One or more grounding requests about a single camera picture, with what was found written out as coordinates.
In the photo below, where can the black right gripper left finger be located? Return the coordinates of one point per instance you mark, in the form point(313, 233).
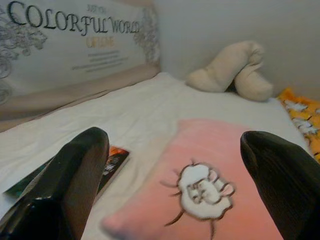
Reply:
point(50, 200)

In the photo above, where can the white pillow with lettering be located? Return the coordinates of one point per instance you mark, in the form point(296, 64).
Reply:
point(75, 55)

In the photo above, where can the dark cover book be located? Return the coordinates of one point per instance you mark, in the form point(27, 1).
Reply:
point(116, 162)

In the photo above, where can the yellow egg cartoon duvet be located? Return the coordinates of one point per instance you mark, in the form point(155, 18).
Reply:
point(305, 112)

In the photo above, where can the cream neck pillow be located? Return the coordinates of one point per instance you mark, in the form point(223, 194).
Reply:
point(225, 67)

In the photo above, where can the pink sheep print pillow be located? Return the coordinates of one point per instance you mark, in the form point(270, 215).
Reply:
point(200, 145)

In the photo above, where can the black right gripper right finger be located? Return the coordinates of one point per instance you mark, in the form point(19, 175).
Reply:
point(287, 187)

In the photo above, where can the white bed sheet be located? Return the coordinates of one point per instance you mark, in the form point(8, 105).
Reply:
point(125, 107)

